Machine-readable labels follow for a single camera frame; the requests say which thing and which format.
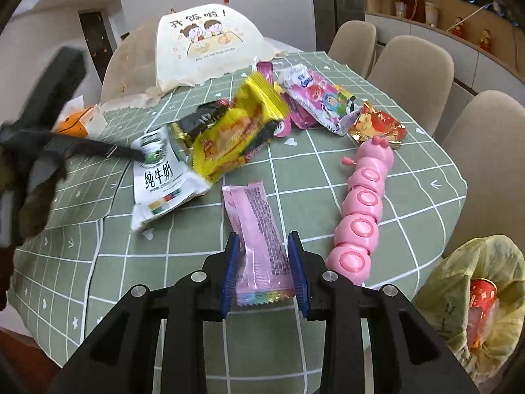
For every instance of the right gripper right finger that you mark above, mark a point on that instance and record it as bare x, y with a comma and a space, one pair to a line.
296, 257

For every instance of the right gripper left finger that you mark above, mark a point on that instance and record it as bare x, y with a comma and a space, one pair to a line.
231, 269

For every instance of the pink candy wrapper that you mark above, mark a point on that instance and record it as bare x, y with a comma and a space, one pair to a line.
264, 274

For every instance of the white milk pouch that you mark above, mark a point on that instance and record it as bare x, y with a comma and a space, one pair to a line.
163, 181

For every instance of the yellow biscuit wrapper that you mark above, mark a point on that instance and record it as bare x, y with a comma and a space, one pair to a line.
246, 127

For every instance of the black snack wrapper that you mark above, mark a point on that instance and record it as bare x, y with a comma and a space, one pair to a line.
188, 128

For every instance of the red gold snack wrapper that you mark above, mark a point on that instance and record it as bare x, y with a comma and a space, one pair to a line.
371, 122

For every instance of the pink tissue pack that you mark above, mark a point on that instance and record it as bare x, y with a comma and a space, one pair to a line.
329, 104

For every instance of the pink chip bag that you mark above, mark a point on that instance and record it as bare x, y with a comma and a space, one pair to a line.
293, 114

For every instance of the trash bin with yellow bag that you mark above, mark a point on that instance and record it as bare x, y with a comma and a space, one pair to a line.
474, 299

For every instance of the pink caterpillar toy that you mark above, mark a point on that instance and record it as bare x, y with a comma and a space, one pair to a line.
357, 235

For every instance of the orange white tissue box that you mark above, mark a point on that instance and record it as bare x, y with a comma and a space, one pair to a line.
81, 121

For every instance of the green checkered tablecloth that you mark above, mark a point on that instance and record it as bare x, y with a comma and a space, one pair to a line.
67, 279

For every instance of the mesh food cover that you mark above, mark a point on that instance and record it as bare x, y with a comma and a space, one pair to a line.
184, 48

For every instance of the beige chair middle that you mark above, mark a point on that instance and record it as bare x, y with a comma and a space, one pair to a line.
418, 75

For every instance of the beige chair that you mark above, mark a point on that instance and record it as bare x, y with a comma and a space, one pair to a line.
486, 144
354, 46
418, 75

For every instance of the beige chair near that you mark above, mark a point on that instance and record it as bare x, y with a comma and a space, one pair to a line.
486, 144

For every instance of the beige chair far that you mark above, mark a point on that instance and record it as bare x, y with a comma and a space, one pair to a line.
354, 46

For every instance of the red figurine left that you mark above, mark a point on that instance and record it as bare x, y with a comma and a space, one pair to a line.
458, 29

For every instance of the red figurine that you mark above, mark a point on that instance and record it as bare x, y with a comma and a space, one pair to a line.
458, 29
485, 42

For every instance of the red figurine right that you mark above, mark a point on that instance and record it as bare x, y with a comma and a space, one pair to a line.
485, 42

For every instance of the wooden shelf cabinet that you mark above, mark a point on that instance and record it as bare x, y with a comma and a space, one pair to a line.
475, 69

